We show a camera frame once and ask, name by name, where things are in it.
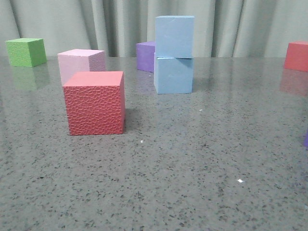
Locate light blue foam cube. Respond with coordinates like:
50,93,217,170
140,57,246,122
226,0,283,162
155,15,195,58
154,56,194,94

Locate large red foam cube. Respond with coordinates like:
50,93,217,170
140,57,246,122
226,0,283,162
63,71,126,135

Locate purple foam cube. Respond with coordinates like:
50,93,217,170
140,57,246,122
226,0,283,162
136,41,155,72

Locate pink foam cube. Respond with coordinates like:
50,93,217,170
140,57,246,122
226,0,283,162
57,49,106,85

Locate grey-green curtain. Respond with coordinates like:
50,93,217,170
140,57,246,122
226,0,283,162
0,0,308,57

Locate green foam cube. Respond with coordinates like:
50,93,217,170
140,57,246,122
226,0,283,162
5,38,47,67

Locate purple cube at right edge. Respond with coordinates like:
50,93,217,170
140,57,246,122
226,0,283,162
303,132,308,148

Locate red foam cube far right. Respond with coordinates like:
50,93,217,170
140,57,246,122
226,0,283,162
284,41,308,72

